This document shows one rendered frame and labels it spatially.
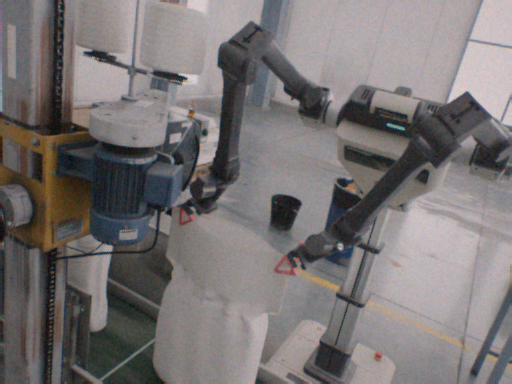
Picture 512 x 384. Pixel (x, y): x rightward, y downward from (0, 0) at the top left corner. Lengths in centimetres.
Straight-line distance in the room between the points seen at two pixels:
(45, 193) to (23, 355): 56
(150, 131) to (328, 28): 883
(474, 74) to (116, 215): 838
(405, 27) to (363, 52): 90
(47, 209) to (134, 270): 108
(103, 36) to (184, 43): 27
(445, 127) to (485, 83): 813
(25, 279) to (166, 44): 75
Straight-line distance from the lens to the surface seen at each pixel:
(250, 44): 113
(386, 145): 151
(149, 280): 219
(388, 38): 939
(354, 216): 117
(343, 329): 202
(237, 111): 122
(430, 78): 920
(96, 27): 132
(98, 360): 190
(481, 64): 912
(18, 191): 125
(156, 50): 114
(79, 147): 122
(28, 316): 146
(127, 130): 104
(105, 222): 115
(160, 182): 109
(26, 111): 120
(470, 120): 99
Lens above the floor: 168
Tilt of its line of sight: 20 degrees down
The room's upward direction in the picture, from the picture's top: 12 degrees clockwise
